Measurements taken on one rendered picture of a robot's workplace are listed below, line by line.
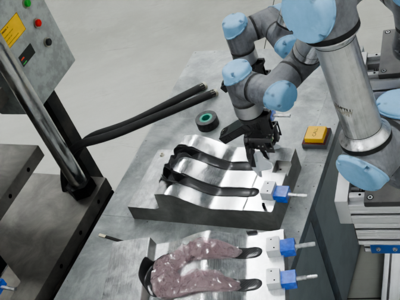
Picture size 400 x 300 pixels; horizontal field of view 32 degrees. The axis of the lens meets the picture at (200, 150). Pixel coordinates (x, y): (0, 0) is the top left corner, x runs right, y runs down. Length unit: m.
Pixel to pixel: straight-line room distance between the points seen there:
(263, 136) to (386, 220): 0.38
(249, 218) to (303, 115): 0.51
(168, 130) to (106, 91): 1.86
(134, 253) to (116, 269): 0.07
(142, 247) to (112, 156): 1.89
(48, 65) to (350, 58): 1.34
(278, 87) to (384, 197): 0.38
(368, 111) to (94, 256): 1.09
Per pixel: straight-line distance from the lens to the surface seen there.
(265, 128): 1.86
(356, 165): 1.58
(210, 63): 2.82
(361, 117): 1.53
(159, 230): 2.24
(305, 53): 1.71
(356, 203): 1.87
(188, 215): 2.18
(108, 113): 4.23
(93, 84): 4.54
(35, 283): 2.34
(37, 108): 2.29
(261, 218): 2.07
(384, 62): 2.19
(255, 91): 1.72
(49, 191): 2.62
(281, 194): 2.05
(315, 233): 2.36
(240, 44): 2.07
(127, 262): 2.05
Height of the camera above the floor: 2.36
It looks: 40 degrees down
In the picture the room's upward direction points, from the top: 23 degrees counter-clockwise
